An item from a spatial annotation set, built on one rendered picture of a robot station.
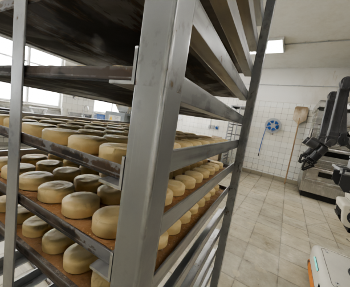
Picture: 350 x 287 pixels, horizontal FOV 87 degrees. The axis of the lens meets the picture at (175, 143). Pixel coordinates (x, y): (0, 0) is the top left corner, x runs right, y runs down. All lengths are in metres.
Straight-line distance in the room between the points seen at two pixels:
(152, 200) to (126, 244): 0.05
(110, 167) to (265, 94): 5.83
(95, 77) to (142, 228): 0.15
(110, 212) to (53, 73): 0.18
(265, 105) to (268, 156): 1.45
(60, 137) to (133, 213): 0.18
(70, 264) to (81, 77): 0.26
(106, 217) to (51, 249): 0.15
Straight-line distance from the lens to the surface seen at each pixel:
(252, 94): 0.75
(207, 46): 0.31
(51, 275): 0.36
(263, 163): 5.88
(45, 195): 0.34
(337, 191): 4.98
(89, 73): 0.22
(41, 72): 0.29
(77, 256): 0.35
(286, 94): 5.92
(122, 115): 2.29
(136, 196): 0.16
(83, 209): 0.29
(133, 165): 0.16
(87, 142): 0.26
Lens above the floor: 1.19
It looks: 7 degrees down
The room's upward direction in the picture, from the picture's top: 9 degrees clockwise
